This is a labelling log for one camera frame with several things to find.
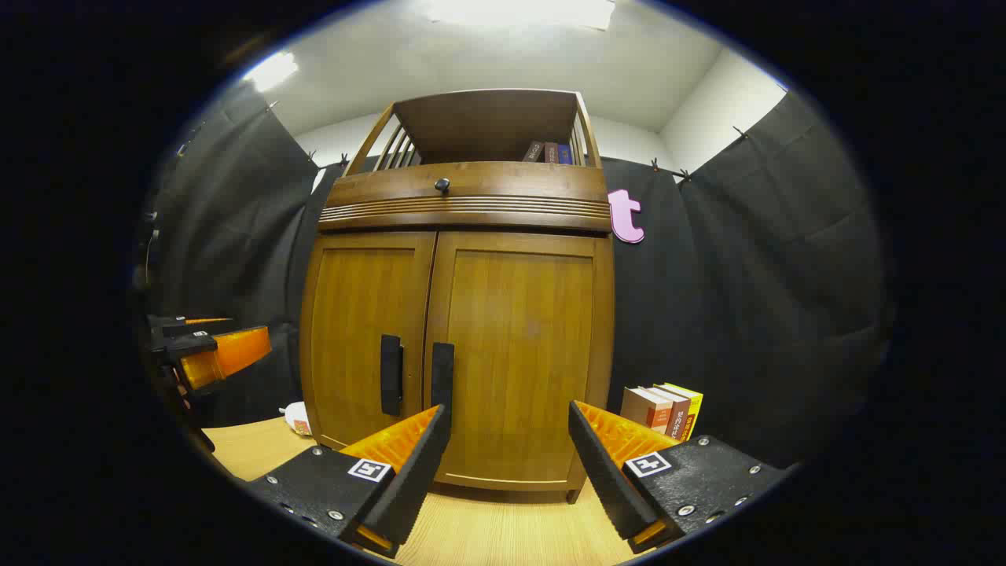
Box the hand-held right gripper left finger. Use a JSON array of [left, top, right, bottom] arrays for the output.
[[240, 403, 454, 559]]

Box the white packet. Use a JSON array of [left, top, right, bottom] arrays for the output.
[[281, 401, 314, 438]]

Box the yellow book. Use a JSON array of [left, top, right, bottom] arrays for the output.
[[664, 382, 704, 443]]

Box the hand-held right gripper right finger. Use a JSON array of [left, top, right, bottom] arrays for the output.
[[567, 399, 793, 555]]

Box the black backdrop cloth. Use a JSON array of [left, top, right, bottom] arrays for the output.
[[138, 79, 897, 472]]

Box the brown spine book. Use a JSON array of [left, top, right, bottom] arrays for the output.
[[648, 385, 692, 439]]

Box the small ceiling light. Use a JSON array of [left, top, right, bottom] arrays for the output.
[[242, 51, 300, 93]]

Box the white and brown book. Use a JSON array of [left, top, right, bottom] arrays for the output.
[[620, 386, 674, 433]]

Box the wooden cabinet door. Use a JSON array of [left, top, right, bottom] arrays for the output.
[[301, 230, 438, 451], [423, 230, 615, 492]]

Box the wooden double-door shoe cabinet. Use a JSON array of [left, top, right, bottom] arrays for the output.
[[299, 88, 616, 504]]

